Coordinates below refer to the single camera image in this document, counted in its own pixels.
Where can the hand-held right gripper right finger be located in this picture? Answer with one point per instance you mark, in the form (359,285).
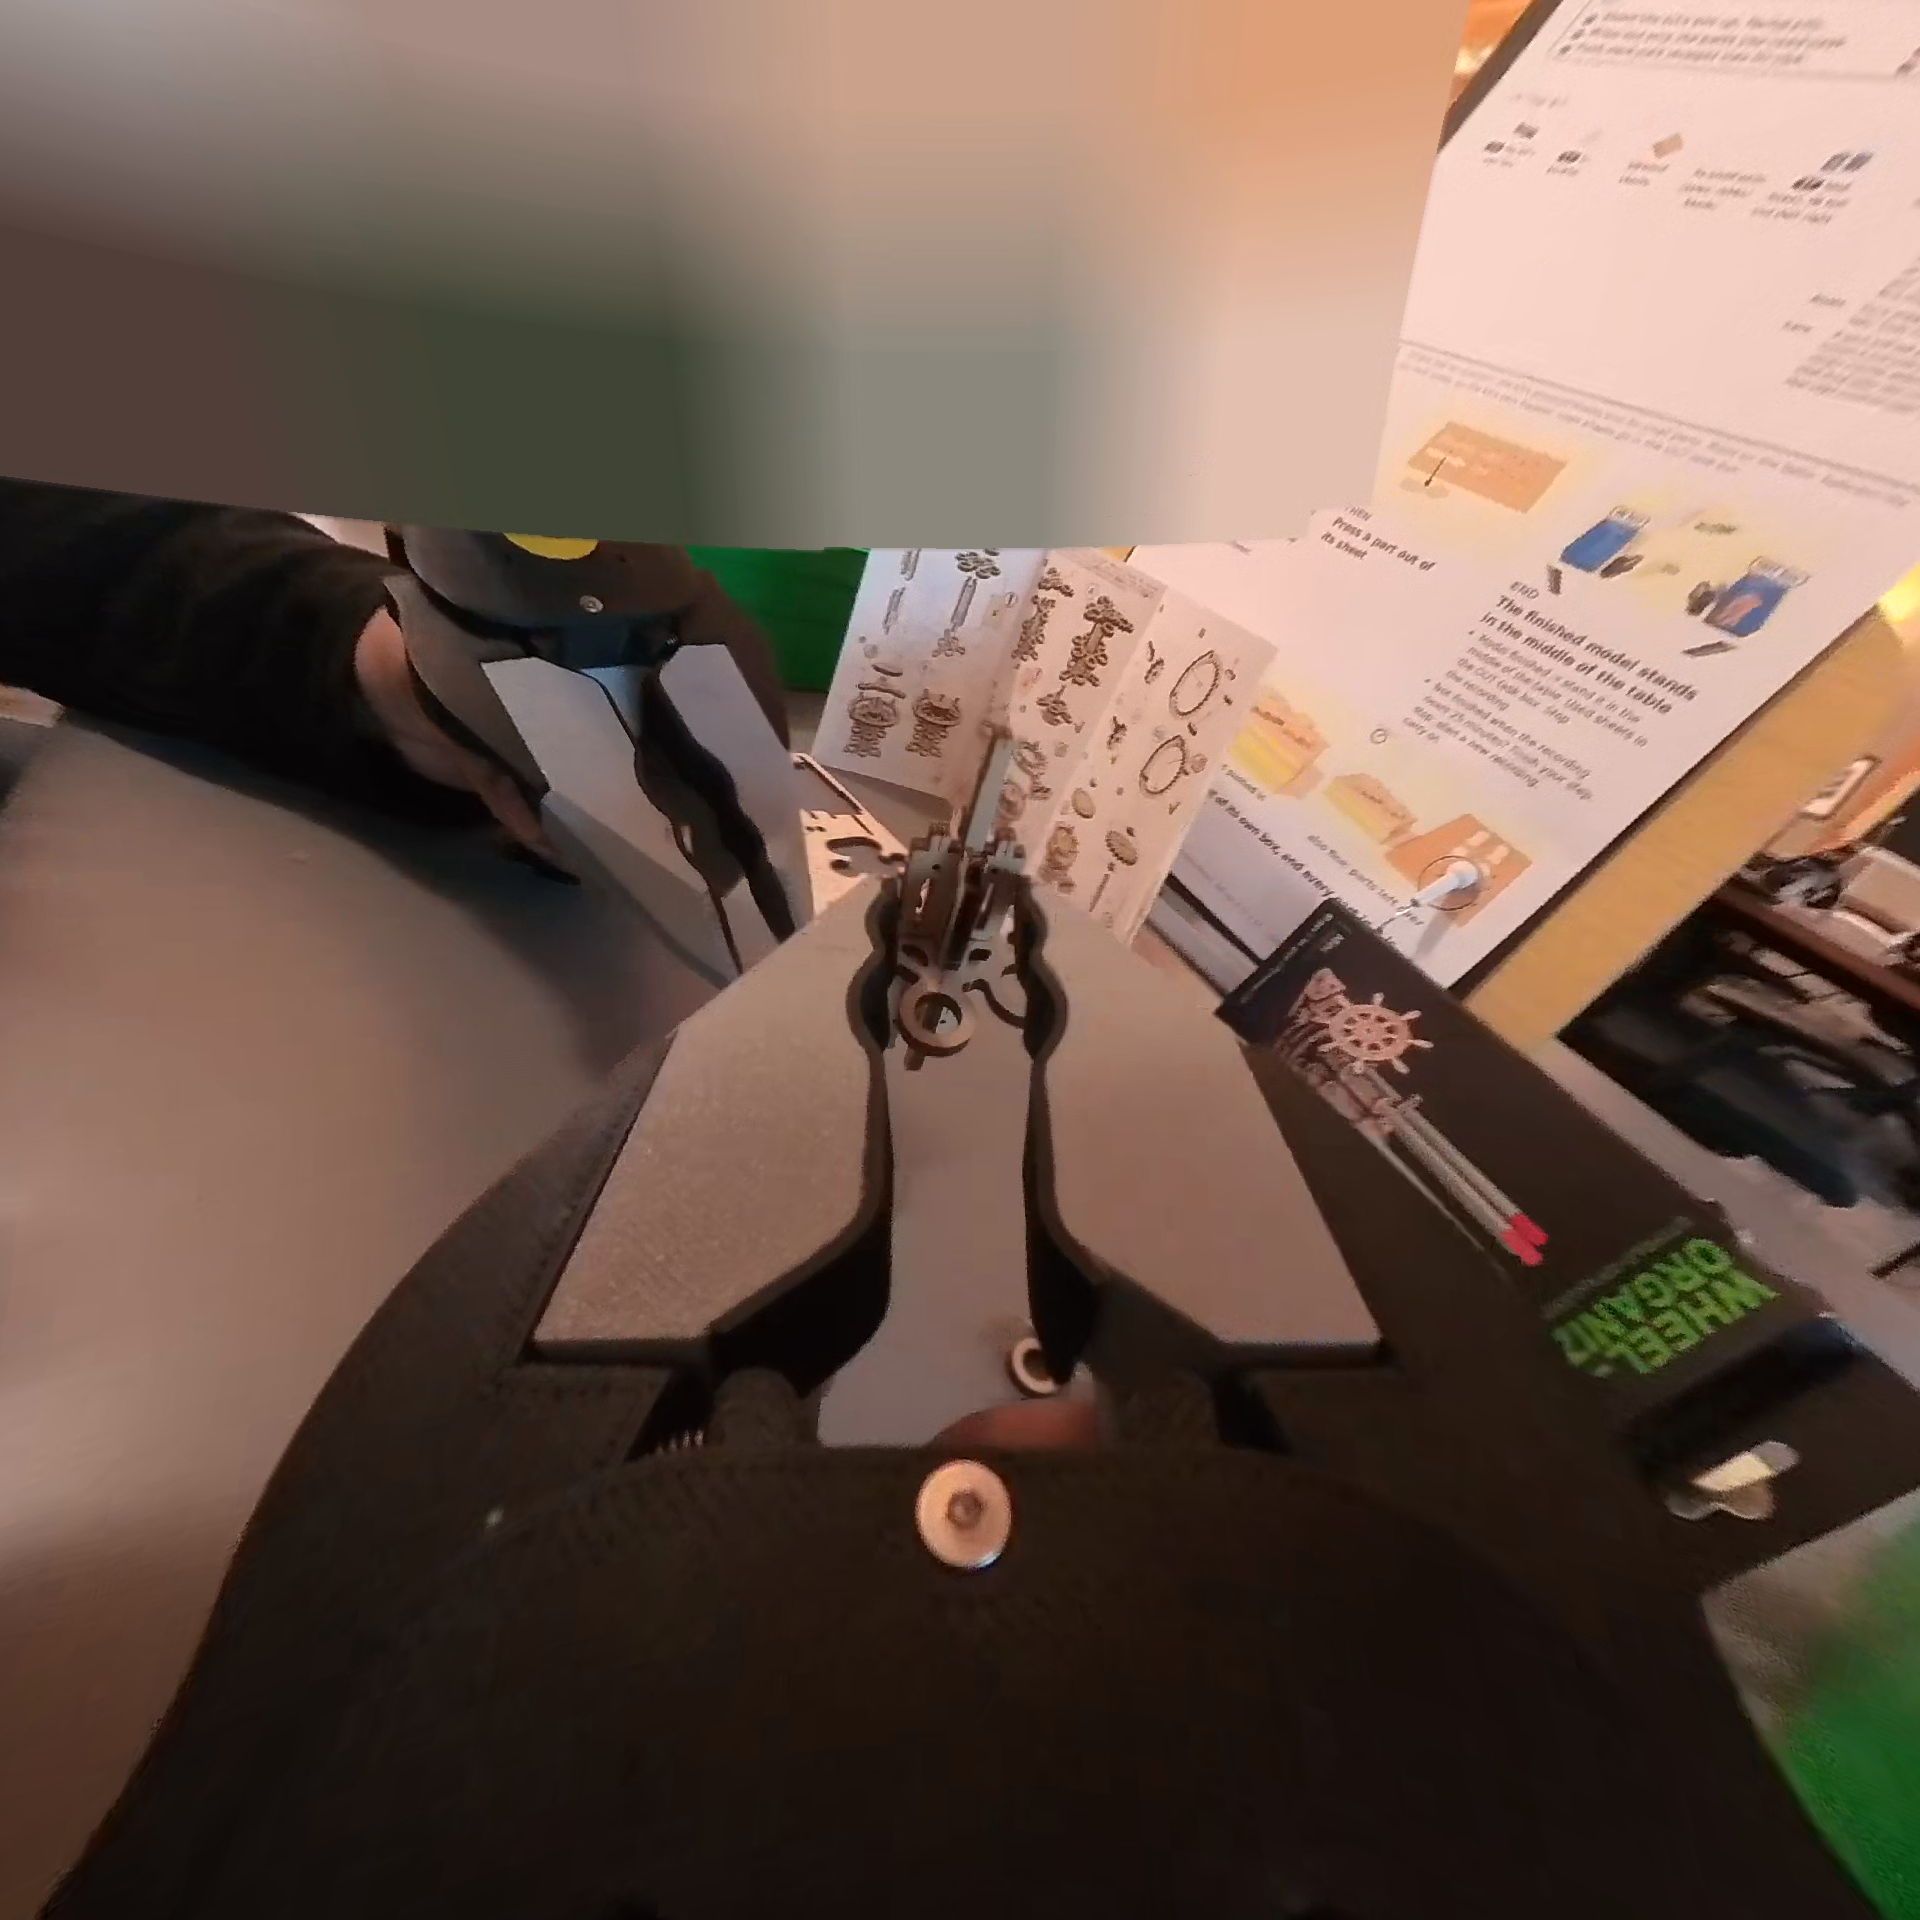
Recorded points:
(1184,1170)

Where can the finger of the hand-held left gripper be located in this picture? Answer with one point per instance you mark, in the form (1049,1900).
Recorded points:
(733,749)
(600,780)

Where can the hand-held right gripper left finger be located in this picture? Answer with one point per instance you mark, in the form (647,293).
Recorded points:
(720,1155)

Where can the wooden model assembly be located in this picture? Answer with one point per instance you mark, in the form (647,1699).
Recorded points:
(937,901)

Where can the person's left forearm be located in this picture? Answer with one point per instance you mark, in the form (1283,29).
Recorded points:
(165,629)

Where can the emptied wooden parts sheet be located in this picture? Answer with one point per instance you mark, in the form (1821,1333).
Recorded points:
(833,848)

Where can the laser-cut wooden parts sheet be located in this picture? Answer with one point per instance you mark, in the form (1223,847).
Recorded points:
(1184,749)
(914,660)
(1072,705)

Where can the black model kit box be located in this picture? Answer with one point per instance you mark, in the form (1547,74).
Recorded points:
(1500,1140)

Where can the person's left hand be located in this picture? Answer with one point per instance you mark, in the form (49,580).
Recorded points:
(411,733)

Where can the green plastic bin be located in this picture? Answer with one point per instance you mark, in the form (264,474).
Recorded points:
(1845,1723)
(779,592)

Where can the white hook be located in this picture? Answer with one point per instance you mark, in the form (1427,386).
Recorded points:
(1442,888)

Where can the yellow poster backing board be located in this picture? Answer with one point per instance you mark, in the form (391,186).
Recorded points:
(1695,840)

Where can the metal clip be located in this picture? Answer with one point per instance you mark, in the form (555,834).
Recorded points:
(1724,1476)

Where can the cluttered background desk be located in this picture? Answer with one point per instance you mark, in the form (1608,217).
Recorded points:
(1785,975)

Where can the white instruction poster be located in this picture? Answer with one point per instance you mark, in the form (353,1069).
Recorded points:
(1650,451)

